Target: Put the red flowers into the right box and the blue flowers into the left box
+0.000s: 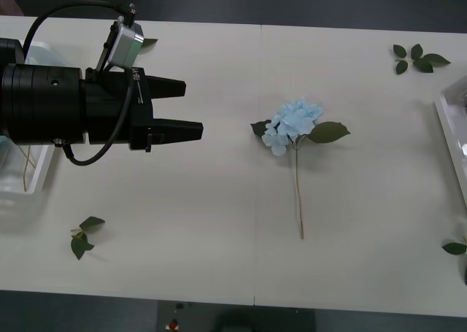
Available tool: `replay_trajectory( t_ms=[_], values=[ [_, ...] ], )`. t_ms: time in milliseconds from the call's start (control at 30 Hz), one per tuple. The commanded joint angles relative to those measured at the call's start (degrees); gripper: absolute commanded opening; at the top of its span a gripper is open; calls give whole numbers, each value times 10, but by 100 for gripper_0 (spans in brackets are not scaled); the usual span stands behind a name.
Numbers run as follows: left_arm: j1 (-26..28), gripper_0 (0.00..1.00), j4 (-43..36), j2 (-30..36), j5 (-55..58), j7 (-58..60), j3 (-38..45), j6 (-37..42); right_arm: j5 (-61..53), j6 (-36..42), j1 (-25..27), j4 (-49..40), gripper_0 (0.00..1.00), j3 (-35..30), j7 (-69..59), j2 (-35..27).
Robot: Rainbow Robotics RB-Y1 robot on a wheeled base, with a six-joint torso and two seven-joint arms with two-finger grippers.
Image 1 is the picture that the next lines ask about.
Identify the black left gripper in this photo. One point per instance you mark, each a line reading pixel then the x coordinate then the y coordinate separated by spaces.
pixel 109 109

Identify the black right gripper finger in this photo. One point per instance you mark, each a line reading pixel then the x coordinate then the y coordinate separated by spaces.
pixel 465 275

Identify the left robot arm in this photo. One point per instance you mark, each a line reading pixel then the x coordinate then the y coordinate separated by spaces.
pixel 40 104

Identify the green leaf with pale stalk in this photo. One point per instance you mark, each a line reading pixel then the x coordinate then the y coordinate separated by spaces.
pixel 454 248

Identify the single green leaf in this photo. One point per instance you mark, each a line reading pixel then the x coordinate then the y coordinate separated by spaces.
pixel 149 42

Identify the shallow white box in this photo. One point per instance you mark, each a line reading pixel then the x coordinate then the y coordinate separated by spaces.
pixel 38 171
pixel 452 135

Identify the green twig with two leaves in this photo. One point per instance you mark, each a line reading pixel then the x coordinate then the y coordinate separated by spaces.
pixel 78 246

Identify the green twig with five leaves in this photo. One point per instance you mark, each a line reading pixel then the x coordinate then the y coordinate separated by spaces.
pixel 423 63

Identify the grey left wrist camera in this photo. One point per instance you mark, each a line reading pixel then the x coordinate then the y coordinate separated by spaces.
pixel 126 45

